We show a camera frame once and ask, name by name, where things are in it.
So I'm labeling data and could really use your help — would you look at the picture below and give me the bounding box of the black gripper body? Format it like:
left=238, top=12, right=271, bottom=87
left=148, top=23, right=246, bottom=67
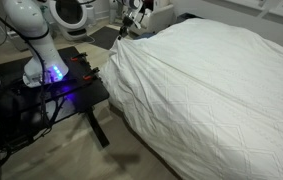
left=120, top=15, right=135, bottom=32

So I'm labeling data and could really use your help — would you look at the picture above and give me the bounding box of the white stitched duvet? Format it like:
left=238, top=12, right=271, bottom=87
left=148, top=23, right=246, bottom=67
left=100, top=18, right=283, bottom=180

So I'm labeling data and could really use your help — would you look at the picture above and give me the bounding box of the black floor mat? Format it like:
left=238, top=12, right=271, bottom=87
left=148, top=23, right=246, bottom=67
left=89, top=26, right=124, bottom=51

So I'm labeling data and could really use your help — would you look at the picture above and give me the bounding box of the blue hard-shell suitcase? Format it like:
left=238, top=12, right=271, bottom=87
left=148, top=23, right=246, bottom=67
left=133, top=32, right=155, bottom=41

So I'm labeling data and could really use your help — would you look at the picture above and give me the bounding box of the beige armchair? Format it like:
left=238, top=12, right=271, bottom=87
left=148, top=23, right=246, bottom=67
left=140, top=3, right=176, bottom=34

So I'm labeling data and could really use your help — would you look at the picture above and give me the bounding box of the white trash bin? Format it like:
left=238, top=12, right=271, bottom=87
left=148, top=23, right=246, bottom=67
left=85, top=4, right=98, bottom=28

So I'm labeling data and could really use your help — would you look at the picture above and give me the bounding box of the round white litter box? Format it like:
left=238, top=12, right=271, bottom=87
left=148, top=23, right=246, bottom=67
left=49, top=0, right=89, bottom=42

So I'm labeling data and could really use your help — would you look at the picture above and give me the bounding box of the dark grey ottoman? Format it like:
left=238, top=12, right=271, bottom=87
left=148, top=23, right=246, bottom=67
left=175, top=12, right=204, bottom=25

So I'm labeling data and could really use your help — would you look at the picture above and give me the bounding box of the black robot table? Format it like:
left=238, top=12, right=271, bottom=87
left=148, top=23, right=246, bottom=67
left=0, top=45, right=111, bottom=168

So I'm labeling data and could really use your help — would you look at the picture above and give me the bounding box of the white low cabinet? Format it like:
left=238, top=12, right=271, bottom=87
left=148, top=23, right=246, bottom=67
left=5, top=29, right=27, bottom=53

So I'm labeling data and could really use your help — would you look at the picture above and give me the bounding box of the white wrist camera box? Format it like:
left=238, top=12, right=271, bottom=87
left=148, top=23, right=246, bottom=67
left=130, top=8, right=145, bottom=30

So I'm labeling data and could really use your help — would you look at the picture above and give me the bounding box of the orange-handled black clamp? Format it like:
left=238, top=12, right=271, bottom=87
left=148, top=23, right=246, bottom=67
left=70, top=52, right=89, bottom=63
left=82, top=67, right=101, bottom=81

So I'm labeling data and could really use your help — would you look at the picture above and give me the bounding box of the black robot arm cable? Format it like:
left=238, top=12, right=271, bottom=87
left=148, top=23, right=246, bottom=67
left=0, top=0, right=60, bottom=131

